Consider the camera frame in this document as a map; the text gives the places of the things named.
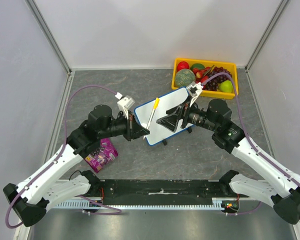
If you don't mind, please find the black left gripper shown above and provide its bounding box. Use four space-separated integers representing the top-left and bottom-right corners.
99 110 150 142

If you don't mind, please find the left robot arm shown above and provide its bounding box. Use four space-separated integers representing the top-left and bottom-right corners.
3 104 150 229

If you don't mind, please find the red apple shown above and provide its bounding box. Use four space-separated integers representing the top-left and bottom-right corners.
176 61 190 72

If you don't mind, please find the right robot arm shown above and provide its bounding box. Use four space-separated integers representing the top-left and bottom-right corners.
156 99 300 225

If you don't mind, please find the green round fruit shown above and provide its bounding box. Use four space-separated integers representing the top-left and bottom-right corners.
190 63 205 71

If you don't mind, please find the white slotted cable duct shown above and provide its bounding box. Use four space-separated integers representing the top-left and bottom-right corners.
52 198 235 212

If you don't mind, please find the green netted melon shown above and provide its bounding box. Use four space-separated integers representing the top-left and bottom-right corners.
174 68 196 88

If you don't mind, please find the purple snack bag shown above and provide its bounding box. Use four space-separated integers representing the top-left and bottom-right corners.
84 138 119 174

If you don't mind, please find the white orange marker pen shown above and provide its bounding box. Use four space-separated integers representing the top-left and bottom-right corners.
141 97 160 130

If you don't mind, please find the dark purple grape bunch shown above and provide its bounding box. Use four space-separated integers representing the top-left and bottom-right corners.
204 67 232 92

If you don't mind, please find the green pear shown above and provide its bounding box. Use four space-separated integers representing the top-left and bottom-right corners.
219 80 233 93

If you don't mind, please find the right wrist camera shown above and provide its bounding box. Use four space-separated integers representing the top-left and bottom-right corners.
186 82 203 107

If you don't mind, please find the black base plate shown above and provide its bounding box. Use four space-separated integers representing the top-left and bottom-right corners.
83 179 237 205

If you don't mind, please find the blue framed whiteboard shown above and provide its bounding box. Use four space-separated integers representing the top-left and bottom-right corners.
134 86 196 146

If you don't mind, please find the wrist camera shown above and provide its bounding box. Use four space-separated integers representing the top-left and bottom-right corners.
117 95 135 119
186 82 203 107

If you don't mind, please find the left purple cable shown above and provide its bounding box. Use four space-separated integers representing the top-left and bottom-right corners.
5 84 123 230

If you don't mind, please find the yellow plastic fruit bin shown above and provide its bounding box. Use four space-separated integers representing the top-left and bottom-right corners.
171 58 239 100

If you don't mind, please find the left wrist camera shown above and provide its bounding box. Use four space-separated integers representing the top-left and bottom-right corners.
117 95 135 119

